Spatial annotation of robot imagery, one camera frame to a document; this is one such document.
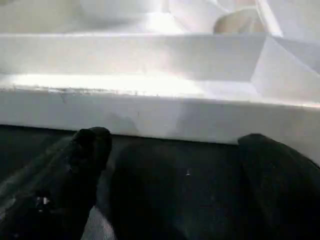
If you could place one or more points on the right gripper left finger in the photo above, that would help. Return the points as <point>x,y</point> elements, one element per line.
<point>60,190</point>

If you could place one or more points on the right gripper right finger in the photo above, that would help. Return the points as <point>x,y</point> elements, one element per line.
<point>290,195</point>

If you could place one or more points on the white plastic table top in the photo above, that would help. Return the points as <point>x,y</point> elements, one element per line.
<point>150,60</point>

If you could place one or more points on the black work mat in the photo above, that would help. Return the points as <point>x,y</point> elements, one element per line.
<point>175,190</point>

